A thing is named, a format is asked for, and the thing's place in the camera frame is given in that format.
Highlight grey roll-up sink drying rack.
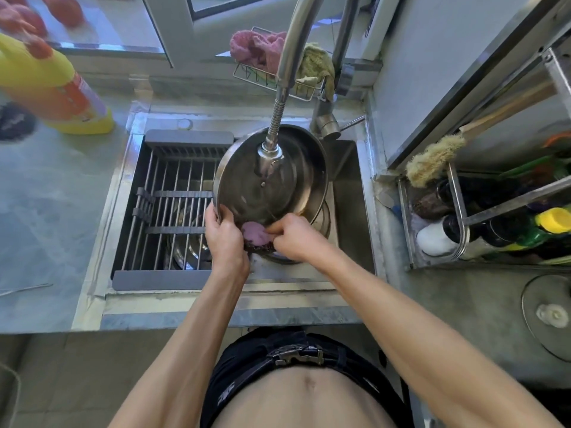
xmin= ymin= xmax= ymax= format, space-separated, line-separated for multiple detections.
xmin=112 ymin=129 xmax=235 ymax=292

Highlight wire sink caddy basket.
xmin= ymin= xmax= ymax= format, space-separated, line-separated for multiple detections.
xmin=232 ymin=26 xmax=328 ymax=103

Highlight person's right hand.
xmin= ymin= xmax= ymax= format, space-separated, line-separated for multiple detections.
xmin=263 ymin=212 xmax=333 ymax=263

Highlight yellow dish soap bottle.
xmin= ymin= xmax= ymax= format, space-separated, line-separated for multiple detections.
xmin=0 ymin=32 xmax=116 ymax=135

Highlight wooden handled bristle brush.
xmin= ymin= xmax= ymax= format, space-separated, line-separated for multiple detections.
xmin=405 ymin=82 xmax=558 ymax=188

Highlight white window frame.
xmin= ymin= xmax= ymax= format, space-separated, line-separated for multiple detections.
xmin=45 ymin=0 xmax=402 ymax=100

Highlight steel pot in sink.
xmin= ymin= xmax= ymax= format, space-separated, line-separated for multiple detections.
xmin=167 ymin=205 xmax=215 ymax=271

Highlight green bottle with yellow cap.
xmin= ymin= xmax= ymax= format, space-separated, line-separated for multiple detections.
xmin=500 ymin=207 xmax=571 ymax=252

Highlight black shorts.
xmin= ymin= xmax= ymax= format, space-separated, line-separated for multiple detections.
xmin=200 ymin=327 xmax=415 ymax=428

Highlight person's right forearm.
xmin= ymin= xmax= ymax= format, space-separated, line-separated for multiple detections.
xmin=312 ymin=245 xmax=564 ymax=428

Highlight person's left forearm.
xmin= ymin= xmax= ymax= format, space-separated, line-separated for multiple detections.
xmin=108 ymin=267 xmax=250 ymax=428

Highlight red tomatoes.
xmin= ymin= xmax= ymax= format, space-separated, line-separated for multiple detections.
xmin=0 ymin=0 xmax=85 ymax=40

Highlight person's left hand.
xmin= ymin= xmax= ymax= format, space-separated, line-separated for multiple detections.
xmin=204 ymin=203 xmax=251 ymax=281

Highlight pink scrubbing sponge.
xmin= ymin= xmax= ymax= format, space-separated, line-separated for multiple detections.
xmin=241 ymin=221 xmax=278 ymax=254

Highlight black round drain cover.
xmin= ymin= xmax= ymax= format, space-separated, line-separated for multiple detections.
xmin=0 ymin=102 xmax=38 ymax=142

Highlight pink cloth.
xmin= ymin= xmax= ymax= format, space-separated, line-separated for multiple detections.
xmin=229 ymin=30 xmax=288 ymax=73

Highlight stainless steel sink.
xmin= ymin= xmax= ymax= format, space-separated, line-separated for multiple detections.
xmin=105 ymin=113 xmax=384 ymax=303

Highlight glass pot lid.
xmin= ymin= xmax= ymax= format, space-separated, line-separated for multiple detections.
xmin=521 ymin=274 xmax=571 ymax=363

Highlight stainless steel wall rack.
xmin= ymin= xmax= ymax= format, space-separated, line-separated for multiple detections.
xmin=386 ymin=0 xmax=571 ymax=270

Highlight chrome flexible kitchen faucet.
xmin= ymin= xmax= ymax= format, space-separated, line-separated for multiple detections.
xmin=257 ymin=0 xmax=366 ymax=174

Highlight yellow-green cloth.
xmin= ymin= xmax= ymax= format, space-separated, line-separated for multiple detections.
xmin=295 ymin=43 xmax=336 ymax=102

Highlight black belt with metal buckle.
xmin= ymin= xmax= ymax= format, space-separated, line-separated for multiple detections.
xmin=214 ymin=343 xmax=357 ymax=397

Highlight person's bare torso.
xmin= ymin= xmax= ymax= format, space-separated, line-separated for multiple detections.
xmin=221 ymin=367 xmax=398 ymax=428

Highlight white bottle with black cap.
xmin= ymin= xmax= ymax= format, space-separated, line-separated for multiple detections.
xmin=416 ymin=215 xmax=469 ymax=257

